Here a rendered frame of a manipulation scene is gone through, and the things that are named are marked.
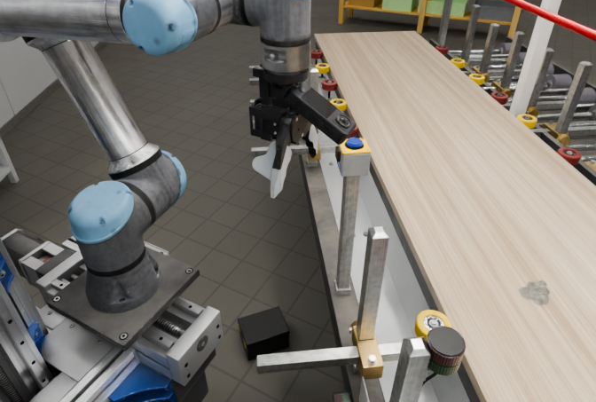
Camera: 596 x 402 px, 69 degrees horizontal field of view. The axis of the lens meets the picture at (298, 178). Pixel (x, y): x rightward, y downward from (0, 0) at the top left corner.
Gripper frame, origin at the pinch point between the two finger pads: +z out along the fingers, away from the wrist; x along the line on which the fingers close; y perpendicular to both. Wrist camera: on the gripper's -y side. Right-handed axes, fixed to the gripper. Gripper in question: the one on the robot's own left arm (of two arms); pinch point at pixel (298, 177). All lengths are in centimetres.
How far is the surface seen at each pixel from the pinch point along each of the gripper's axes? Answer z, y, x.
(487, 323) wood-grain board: 42, -39, -22
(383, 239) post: 15.7, -14.6, -9.4
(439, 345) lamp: 17.0, -30.2, 9.0
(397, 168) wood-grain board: 42, 0, -77
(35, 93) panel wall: 121, 372, -167
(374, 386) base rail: 62, -18, -7
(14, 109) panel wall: 119, 352, -134
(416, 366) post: 20.6, -27.9, 11.8
